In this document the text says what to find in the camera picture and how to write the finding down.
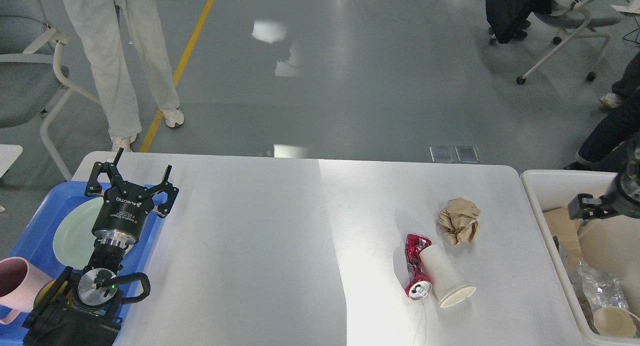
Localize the aluminium foil tray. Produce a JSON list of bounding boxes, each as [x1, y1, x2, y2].
[[558, 245, 630, 335]]

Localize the right metal floor plate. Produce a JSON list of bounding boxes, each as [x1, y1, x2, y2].
[[454, 146, 480, 164]]

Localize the metal floor plate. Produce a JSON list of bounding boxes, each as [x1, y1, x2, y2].
[[429, 146, 455, 164], [454, 146, 480, 164]]

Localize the chair with black jacket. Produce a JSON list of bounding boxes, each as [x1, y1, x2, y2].
[[484, 0, 623, 86]]

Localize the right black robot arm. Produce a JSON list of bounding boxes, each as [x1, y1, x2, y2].
[[567, 133, 640, 221]]

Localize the green plate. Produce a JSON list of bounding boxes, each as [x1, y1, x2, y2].
[[52, 197, 133, 270]]

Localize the person in light trousers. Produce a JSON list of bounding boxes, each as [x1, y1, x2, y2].
[[62, 0, 185, 152]]

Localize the brown paper bag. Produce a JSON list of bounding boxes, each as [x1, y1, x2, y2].
[[543, 207, 583, 273]]

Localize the person in dark trousers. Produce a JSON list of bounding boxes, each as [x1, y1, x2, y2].
[[599, 52, 640, 110]]

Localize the brown paper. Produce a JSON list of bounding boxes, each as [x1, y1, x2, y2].
[[438, 197, 482, 245]]

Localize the grey office chair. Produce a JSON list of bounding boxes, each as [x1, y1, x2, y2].
[[0, 0, 99, 181]]

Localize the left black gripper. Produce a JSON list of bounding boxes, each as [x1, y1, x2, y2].
[[84, 148, 180, 247]]

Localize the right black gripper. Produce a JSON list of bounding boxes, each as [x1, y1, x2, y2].
[[567, 170, 640, 221]]

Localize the person in black trousers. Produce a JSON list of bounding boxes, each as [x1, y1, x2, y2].
[[563, 90, 640, 171]]

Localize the white plastic bin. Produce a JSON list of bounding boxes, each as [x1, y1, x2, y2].
[[521, 170, 640, 346]]

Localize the white side table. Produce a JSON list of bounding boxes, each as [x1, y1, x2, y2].
[[0, 144, 23, 178]]

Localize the blue-grey HOME mug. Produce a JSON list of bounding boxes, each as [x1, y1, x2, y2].
[[33, 279, 68, 308]]

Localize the left metal floor plate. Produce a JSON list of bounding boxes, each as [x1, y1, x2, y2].
[[429, 146, 455, 164]]

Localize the pink ribbed mug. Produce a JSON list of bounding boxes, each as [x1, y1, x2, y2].
[[0, 256, 53, 325]]

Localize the red crumpled wrapper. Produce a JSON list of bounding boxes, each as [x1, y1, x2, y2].
[[404, 233, 433, 301]]

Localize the white paper cup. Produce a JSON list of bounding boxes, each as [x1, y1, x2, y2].
[[593, 307, 640, 339], [418, 245, 477, 308]]

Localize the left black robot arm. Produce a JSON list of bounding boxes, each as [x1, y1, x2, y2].
[[22, 148, 179, 346]]

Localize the blue plastic tray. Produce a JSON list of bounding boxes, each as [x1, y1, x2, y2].
[[0, 180, 164, 346]]

